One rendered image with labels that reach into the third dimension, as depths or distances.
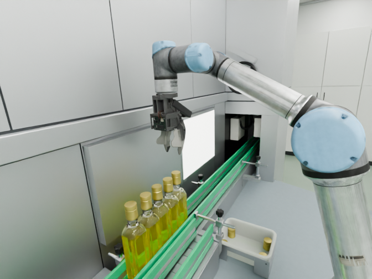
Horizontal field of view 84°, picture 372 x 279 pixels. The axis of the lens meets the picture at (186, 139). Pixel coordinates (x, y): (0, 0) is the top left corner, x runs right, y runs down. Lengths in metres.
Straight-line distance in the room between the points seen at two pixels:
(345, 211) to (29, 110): 0.71
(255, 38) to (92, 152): 1.23
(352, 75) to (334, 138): 3.82
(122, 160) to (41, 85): 0.31
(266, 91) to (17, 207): 0.69
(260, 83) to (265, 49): 0.89
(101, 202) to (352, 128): 0.65
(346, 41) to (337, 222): 3.86
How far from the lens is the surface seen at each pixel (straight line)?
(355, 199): 0.52
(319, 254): 1.16
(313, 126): 0.46
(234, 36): 1.58
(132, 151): 0.75
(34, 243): 0.69
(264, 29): 1.54
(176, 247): 0.80
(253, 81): 0.64
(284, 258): 1.09
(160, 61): 0.66
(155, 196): 0.70
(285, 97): 0.62
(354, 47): 4.27
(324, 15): 4.78
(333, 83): 4.24
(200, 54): 0.59
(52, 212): 0.68
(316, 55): 4.24
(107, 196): 0.73
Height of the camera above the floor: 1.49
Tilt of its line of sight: 16 degrees down
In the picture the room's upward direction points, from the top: 3 degrees counter-clockwise
